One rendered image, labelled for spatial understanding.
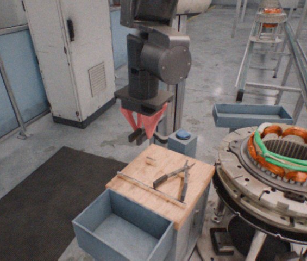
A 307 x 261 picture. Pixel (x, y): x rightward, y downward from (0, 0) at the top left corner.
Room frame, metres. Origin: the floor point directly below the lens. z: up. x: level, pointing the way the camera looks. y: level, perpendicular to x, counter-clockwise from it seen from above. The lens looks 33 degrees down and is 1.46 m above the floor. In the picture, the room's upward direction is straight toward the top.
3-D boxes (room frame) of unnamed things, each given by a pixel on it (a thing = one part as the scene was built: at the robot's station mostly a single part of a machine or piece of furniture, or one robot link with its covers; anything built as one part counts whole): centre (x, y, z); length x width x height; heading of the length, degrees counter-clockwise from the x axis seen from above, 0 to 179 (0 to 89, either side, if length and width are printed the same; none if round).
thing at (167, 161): (0.43, -0.03, 1.05); 0.20 x 0.19 x 0.02; 147
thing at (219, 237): (0.42, -0.21, 0.83); 0.05 x 0.04 x 0.02; 1
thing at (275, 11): (3.24, -1.45, 1.05); 0.22 x 0.22 x 0.20
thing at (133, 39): (0.43, 0.01, 1.36); 0.07 x 0.06 x 0.07; 31
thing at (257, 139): (0.46, -0.26, 1.15); 0.15 x 0.04 x 0.02; 153
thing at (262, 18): (3.24, -1.45, 0.94); 0.39 x 0.39 x 0.30
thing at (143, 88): (0.43, 0.01, 1.29); 0.10 x 0.07 x 0.07; 58
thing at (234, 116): (0.77, -0.36, 0.92); 0.25 x 0.11 x 0.28; 85
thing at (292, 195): (0.33, -0.28, 1.10); 0.03 x 0.01 x 0.01; 63
